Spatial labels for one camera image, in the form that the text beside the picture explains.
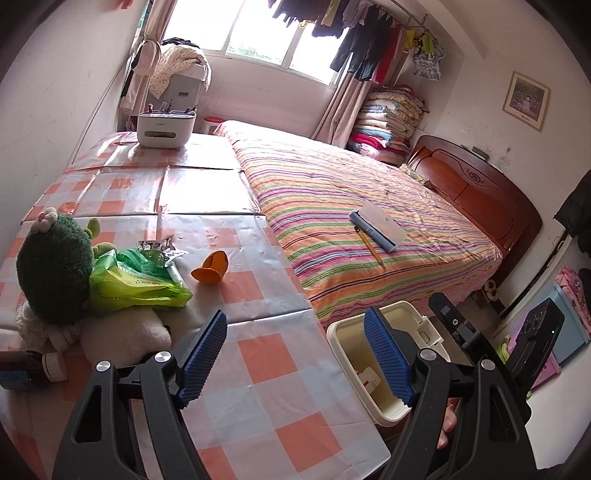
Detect dark hanging clothing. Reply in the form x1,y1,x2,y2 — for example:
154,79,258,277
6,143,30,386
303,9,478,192
553,171,591,241

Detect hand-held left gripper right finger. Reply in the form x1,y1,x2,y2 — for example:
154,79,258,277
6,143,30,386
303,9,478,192
363,307,539,480

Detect window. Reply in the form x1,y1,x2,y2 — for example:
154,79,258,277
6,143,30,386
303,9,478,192
164,0,356,86

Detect blue box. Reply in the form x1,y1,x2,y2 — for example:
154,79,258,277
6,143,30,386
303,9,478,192
551,281,591,365

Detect hanging coats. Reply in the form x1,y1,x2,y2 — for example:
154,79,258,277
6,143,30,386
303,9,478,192
117,39,160,114

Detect white plush toy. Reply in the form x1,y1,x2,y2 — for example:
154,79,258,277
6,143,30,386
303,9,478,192
16,305,171,370

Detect grey cabinet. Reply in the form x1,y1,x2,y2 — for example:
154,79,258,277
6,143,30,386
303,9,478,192
164,65,208,114

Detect orange checked tablecloth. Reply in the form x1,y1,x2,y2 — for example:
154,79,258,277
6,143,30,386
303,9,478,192
0,131,393,480

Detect beige curtain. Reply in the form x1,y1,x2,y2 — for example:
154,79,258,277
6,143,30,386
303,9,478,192
311,69,370,148
139,0,178,47

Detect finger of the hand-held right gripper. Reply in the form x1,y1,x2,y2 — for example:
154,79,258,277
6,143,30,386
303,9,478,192
428,292,502,365

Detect framed picture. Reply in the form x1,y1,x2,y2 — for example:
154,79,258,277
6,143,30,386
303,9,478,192
502,71,551,133

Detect pink box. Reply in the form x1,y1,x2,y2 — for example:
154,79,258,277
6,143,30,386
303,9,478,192
526,355,561,393

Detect floral pillow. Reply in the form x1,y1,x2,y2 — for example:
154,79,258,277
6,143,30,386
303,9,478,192
399,162,428,185

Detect silver foil wrapper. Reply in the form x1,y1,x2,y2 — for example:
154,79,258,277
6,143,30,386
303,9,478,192
136,234,189,268

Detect person's right hand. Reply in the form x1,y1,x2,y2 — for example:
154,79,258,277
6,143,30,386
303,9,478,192
436,399,459,450

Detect pink bag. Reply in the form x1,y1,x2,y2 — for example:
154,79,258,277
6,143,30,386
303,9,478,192
554,268,591,319

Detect bunch of pens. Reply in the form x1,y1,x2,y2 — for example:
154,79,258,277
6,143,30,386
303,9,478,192
145,99,199,115

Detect green plastic bag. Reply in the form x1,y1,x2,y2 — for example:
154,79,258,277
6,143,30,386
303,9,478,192
89,248,194,317

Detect cream plastic trash bin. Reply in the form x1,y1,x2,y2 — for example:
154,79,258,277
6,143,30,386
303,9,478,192
326,301,451,426

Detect wooden headboard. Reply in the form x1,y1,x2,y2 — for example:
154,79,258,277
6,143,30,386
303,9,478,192
406,135,543,282

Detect yellow pencil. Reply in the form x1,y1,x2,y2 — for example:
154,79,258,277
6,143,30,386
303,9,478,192
353,225,386,269

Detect grey notebook on bed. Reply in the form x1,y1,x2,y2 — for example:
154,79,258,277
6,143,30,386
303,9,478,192
348,198,409,253

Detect dark green plush toy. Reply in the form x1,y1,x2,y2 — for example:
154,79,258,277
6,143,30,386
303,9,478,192
16,208,118,324

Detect stack of folded quilts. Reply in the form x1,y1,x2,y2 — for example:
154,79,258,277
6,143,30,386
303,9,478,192
346,84,430,167

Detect small white red box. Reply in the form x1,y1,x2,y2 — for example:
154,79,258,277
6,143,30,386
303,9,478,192
358,367,382,393

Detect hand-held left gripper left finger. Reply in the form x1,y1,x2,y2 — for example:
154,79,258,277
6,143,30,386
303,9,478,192
52,309,229,480

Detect striped bed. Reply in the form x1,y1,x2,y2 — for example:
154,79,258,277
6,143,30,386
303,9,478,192
215,120,504,330

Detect white capped labelled bottle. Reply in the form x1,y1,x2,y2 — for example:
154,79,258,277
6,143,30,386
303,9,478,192
0,350,69,392

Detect white organiser box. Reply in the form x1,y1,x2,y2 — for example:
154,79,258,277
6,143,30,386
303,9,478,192
137,110,199,149

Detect row of hanging clothes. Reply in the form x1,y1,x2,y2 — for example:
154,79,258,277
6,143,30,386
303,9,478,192
268,0,448,84

